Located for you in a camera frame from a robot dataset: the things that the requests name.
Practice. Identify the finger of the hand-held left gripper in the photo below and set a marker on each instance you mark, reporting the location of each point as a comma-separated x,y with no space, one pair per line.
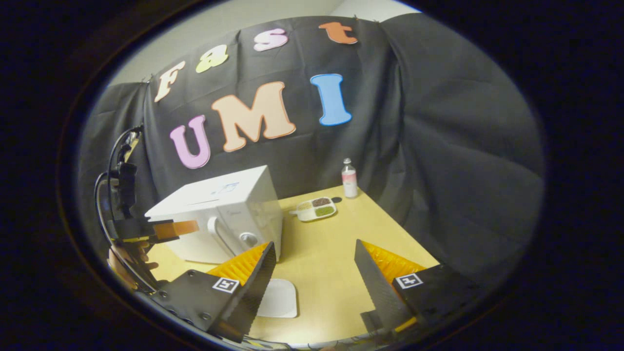
178,229

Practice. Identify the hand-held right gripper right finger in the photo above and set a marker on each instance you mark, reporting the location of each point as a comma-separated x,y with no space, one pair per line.
378,287

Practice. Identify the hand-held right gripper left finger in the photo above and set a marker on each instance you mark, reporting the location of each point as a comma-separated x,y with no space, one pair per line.
253,285

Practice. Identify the white microwave oven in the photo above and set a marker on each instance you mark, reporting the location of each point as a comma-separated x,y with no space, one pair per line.
214,200

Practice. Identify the white square plate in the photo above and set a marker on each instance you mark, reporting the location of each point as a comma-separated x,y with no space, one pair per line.
280,300

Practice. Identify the small black block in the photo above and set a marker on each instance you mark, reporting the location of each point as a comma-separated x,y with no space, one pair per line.
371,321

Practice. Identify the white divided tray with grains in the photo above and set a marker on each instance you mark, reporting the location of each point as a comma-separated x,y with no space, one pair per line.
316,209

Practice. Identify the small bottle with pink label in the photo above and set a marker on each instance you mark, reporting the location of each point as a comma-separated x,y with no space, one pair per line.
349,180

